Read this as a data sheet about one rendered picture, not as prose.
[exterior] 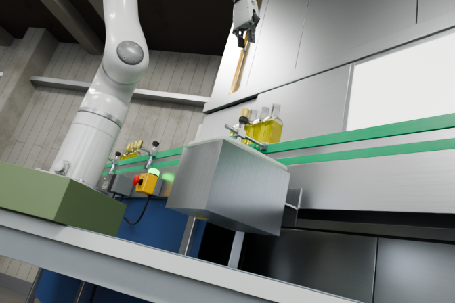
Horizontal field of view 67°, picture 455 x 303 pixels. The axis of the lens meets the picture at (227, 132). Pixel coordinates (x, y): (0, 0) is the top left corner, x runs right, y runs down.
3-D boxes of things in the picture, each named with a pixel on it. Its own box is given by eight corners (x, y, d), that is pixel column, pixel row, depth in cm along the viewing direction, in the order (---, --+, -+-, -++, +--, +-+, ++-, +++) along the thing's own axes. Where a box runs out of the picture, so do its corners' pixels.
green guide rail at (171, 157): (234, 158, 105) (240, 134, 108) (231, 157, 104) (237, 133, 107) (78, 180, 241) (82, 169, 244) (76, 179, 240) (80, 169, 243)
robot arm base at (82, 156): (84, 185, 76) (116, 112, 83) (13, 167, 80) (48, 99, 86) (118, 203, 94) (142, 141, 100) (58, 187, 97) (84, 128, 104)
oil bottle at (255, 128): (261, 178, 116) (273, 121, 123) (249, 172, 113) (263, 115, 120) (250, 178, 120) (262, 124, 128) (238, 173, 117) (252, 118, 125)
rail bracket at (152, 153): (151, 170, 147) (161, 142, 151) (136, 164, 143) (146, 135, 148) (147, 171, 150) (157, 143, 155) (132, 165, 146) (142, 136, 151)
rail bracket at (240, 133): (263, 167, 106) (271, 130, 110) (222, 146, 97) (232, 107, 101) (257, 168, 108) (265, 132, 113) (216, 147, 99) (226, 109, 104)
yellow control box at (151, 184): (158, 198, 127) (164, 178, 130) (140, 191, 123) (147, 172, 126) (149, 197, 132) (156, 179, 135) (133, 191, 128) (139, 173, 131)
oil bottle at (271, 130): (273, 177, 111) (285, 118, 119) (261, 171, 108) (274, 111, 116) (261, 178, 116) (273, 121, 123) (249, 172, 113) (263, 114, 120)
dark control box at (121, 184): (129, 197, 148) (135, 179, 151) (112, 192, 144) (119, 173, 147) (122, 197, 155) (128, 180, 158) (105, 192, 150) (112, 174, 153)
